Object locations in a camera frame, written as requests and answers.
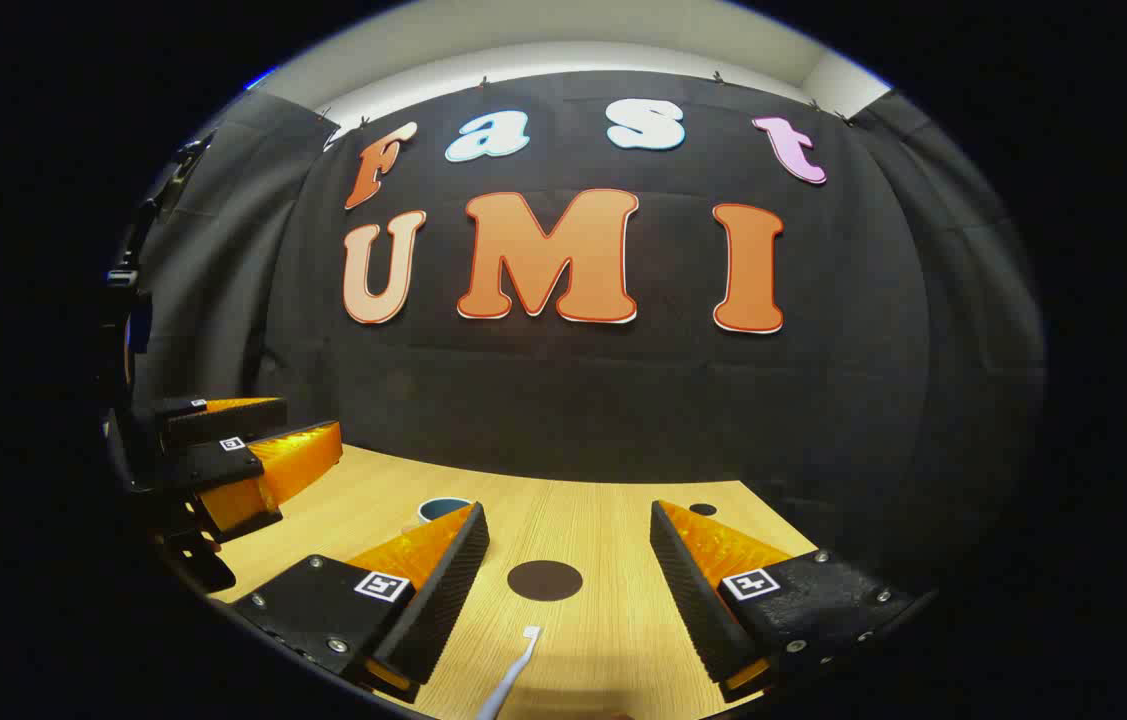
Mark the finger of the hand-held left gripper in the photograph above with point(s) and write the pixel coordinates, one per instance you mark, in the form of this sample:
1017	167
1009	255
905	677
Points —
223	418
233	470

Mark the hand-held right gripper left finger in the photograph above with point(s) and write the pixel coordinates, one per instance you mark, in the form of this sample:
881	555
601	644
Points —
443	590

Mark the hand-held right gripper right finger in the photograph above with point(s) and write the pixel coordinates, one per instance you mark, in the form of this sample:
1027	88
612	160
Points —
693	590

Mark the dark brown round coaster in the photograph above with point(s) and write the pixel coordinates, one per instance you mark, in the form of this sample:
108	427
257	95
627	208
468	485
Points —
544	580

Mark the white toothbrush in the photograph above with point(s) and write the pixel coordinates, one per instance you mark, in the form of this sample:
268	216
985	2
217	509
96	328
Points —
515	670

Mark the wooden desktop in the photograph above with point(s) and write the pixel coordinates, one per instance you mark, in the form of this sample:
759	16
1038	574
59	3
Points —
603	540

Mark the black backdrop cloth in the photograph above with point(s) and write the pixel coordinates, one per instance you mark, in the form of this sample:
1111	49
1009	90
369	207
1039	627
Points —
573	400

